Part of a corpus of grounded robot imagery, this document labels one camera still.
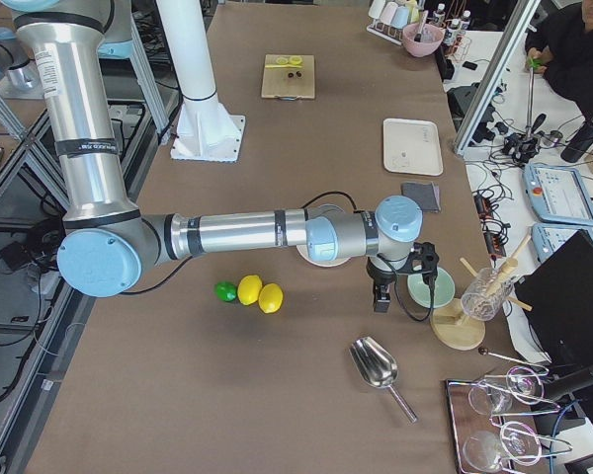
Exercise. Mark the blue teach pendant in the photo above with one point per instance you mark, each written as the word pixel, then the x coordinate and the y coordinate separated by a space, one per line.
pixel 547 238
pixel 558 194

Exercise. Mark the green lime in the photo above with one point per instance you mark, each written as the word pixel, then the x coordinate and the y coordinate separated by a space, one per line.
pixel 225 291

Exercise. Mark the metal wine glass rack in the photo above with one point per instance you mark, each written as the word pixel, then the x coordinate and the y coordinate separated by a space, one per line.
pixel 493 422

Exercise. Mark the white pedestal column base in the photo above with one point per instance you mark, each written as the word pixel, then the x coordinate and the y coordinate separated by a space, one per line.
pixel 206 131

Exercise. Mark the grey folded cloth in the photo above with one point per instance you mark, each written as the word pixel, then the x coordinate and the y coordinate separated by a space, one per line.
pixel 425 194

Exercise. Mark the blue teach pendant upper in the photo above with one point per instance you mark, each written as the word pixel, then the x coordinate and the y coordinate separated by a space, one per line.
pixel 558 194

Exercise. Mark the cream rectangular tray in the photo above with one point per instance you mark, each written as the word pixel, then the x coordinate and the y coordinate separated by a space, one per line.
pixel 411 146

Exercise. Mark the clear textured glass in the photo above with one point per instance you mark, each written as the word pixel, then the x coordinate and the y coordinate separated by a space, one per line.
pixel 485 296

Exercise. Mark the pastel cups rack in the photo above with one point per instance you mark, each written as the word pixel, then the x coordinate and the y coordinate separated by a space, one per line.
pixel 389 18

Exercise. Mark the black gripper camera mount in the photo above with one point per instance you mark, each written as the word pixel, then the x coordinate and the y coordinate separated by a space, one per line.
pixel 423 259

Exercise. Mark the black monitor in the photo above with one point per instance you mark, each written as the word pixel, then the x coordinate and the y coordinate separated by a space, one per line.
pixel 560 292

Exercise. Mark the yellow lemon front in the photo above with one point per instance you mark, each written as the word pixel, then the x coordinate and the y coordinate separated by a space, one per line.
pixel 270 298

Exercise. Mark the wooden cutting board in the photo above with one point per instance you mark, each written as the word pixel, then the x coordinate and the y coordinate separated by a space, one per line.
pixel 276 84

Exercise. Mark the light green bowl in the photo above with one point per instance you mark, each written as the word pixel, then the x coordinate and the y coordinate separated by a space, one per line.
pixel 444 291

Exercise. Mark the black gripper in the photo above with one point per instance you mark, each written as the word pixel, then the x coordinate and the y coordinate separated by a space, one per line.
pixel 378 275

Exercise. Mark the person in black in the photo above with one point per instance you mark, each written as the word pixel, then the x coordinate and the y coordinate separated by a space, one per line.
pixel 562 44

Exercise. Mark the blue teach pendant lower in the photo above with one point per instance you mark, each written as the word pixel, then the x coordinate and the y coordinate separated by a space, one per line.
pixel 547 238

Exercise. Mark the yellow plastic knife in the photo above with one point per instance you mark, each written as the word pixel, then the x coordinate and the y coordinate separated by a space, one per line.
pixel 286 65

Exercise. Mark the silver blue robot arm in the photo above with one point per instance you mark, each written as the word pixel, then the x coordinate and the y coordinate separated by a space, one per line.
pixel 109 243

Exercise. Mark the long bar spoon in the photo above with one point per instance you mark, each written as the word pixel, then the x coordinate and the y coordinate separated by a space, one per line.
pixel 484 351

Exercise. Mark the wooden cup rack stand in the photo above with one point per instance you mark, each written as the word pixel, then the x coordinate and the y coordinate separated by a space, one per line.
pixel 461 332

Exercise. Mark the metal ice scoop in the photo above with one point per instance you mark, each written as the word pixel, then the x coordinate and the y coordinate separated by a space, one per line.
pixel 379 369

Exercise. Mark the yellow lemon near lime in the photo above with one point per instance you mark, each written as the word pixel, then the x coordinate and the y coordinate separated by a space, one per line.
pixel 249 289

